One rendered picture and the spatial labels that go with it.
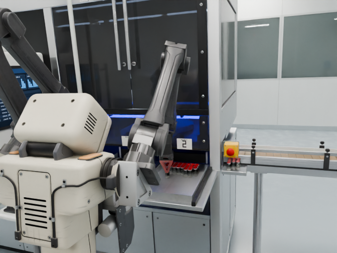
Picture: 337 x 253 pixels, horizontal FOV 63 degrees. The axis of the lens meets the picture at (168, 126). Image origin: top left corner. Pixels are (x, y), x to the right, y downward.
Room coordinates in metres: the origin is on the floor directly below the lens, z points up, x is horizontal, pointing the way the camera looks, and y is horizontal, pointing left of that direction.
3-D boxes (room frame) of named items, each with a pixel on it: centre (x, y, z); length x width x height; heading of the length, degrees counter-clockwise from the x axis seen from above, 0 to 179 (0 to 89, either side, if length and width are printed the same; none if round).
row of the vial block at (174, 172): (1.35, -0.05, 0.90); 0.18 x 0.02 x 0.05; 71
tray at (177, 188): (1.24, -0.02, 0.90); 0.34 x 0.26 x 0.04; 161
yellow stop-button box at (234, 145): (1.38, -0.33, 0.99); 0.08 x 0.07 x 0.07; 161
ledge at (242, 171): (1.42, -0.36, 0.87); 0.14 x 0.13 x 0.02; 161
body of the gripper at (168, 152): (1.31, 0.02, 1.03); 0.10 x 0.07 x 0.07; 176
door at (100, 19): (1.63, 0.42, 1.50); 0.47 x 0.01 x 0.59; 71
